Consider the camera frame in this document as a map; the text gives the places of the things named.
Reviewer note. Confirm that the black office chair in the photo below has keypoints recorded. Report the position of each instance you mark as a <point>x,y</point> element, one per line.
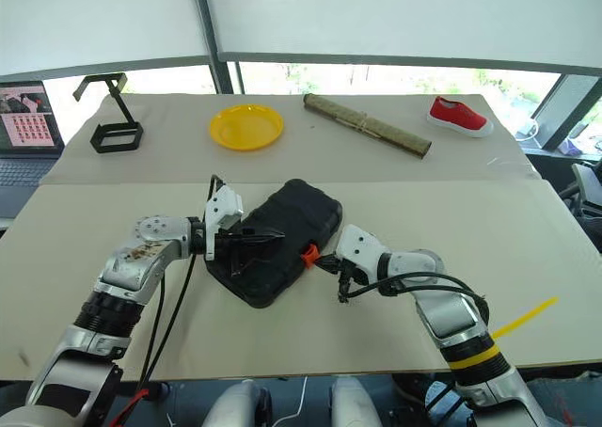
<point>588,192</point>

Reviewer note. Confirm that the yellow zip tie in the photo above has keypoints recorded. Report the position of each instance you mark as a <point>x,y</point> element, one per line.
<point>522,319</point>

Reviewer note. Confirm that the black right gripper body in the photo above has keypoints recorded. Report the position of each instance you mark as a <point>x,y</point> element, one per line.
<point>344,271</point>

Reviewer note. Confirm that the yellow plastic plate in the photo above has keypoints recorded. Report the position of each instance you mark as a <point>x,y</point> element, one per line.
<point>247,127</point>

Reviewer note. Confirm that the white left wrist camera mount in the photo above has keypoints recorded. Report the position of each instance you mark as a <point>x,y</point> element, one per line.
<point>226,208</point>

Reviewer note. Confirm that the rolled bamboo mat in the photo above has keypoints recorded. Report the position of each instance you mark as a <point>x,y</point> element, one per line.
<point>371,128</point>

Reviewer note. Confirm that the red canvas shoe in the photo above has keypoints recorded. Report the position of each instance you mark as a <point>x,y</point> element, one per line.
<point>461,116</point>

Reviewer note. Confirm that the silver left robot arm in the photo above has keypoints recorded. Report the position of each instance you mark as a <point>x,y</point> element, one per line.
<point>117,276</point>

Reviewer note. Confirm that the black metal stand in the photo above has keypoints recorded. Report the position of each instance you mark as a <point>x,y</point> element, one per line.
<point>115,137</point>

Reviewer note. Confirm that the grey rounded shape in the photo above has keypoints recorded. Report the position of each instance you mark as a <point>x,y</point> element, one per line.
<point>353,406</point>
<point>235,406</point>

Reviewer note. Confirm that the open grey laptop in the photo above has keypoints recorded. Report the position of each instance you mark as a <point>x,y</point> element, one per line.
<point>23,173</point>

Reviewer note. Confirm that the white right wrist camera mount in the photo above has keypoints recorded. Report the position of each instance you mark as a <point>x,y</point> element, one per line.
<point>359,248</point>

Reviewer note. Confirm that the grey window frame post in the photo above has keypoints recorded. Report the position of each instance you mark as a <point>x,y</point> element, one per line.
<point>218,55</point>

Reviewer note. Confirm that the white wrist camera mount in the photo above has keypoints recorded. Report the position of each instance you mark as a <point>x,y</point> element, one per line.
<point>226,208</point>
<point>359,248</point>

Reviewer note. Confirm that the black plastic tool case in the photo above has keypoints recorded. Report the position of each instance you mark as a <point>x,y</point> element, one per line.
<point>296,210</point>

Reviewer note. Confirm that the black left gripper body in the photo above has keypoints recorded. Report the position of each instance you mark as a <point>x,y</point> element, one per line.
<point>232,243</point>

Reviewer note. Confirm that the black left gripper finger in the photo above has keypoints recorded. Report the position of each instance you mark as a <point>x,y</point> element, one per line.
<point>263,237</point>
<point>242,263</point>

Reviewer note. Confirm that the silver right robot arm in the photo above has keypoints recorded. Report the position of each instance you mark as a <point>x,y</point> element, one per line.
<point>451,314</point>

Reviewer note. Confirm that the orange case latch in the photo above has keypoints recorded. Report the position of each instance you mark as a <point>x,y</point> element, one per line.
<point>308,255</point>

